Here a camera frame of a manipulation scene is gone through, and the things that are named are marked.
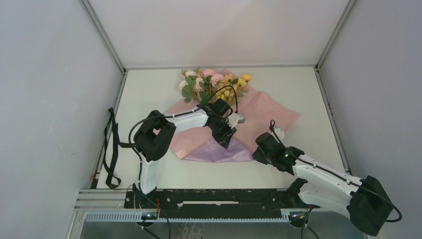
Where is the aluminium frame rail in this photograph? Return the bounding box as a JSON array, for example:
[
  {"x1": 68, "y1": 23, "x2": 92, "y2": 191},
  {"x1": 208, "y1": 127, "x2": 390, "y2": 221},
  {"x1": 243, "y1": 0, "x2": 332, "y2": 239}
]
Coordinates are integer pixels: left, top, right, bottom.
[{"x1": 74, "y1": 188, "x2": 375, "y2": 212}]

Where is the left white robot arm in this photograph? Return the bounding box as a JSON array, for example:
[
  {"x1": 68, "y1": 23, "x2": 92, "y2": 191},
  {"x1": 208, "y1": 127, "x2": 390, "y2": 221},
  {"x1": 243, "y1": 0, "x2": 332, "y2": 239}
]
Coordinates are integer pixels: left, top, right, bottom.
[{"x1": 128, "y1": 97, "x2": 245, "y2": 208}]

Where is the pink rose stem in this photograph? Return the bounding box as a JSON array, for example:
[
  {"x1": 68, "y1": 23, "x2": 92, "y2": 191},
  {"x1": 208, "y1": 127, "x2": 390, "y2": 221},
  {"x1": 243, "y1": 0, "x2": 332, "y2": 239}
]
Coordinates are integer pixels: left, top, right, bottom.
[{"x1": 200, "y1": 68, "x2": 224, "y2": 98}]

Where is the yellow rose stem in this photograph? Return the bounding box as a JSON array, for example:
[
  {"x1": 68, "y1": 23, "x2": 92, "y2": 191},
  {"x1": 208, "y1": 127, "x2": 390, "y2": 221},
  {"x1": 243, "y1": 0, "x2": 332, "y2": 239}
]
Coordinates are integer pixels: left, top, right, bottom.
[{"x1": 214, "y1": 74, "x2": 253, "y2": 104}]

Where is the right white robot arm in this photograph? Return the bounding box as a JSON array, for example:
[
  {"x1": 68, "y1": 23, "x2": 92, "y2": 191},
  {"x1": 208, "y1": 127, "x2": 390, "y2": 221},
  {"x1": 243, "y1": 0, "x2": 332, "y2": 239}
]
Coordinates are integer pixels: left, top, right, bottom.
[{"x1": 253, "y1": 119, "x2": 403, "y2": 237}]

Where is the white slotted cable duct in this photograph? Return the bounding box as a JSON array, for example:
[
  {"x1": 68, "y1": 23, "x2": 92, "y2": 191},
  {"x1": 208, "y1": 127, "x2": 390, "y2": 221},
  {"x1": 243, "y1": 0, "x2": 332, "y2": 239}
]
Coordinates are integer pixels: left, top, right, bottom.
[{"x1": 85, "y1": 212, "x2": 291, "y2": 223}]

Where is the black ribbon strap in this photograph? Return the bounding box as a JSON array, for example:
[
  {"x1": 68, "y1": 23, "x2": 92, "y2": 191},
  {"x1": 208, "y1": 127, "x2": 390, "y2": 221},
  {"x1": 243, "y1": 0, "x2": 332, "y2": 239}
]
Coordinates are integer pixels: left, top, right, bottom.
[{"x1": 102, "y1": 107, "x2": 136, "y2": 190}]

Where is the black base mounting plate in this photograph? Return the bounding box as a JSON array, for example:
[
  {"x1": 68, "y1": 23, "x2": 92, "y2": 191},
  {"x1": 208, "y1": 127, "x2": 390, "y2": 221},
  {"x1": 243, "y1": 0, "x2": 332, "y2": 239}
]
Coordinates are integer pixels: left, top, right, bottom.
[{"x1": 123, "y1": 189, "x2": 308, "y2": 218}]

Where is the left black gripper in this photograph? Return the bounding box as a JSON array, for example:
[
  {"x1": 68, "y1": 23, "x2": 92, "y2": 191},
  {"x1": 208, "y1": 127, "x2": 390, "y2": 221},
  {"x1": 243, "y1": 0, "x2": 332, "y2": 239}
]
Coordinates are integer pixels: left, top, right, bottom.
[{"x1": 208, "y1": 119, "x2": 236, "y2": 149}]

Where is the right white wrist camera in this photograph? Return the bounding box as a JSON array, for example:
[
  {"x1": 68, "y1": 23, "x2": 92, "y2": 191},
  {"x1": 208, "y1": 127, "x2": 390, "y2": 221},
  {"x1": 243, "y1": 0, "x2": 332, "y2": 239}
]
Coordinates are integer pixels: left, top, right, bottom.
[{"x1": 271, "y1": 127, "x2": 285, "y2": 141}]

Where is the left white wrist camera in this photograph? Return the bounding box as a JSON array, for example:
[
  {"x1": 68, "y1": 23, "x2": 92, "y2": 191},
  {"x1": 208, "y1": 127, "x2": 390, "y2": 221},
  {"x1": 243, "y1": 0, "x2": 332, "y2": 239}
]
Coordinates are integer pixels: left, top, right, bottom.
[{"x1": 227, "y1": 113, "x2": 245, "y2": 128}]

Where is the white rose stem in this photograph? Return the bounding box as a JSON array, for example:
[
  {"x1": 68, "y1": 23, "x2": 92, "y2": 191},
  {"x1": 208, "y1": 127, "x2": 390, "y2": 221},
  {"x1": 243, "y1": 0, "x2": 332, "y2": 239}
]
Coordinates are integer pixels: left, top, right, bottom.
[{"x1": 179, "y1": 68, "x2": 201, "y2": 103}]

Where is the pink wrapping paper sheet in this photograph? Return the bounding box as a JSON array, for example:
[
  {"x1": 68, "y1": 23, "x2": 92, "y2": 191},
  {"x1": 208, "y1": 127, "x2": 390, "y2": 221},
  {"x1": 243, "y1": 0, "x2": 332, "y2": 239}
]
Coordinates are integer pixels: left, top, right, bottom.
[{"x1": 166, "y1": 69, "x2": 300, "y2": 163}]

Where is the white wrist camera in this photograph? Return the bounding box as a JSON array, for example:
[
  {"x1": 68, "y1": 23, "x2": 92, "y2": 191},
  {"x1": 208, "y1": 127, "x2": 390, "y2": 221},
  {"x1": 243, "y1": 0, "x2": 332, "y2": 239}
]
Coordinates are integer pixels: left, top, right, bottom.
[
  {"x1": 271, "y1": 127, "x2": 285, "y2": 141},
  {"x1": 227, "y1": 113, "x2": 245, "y2": 128}
]

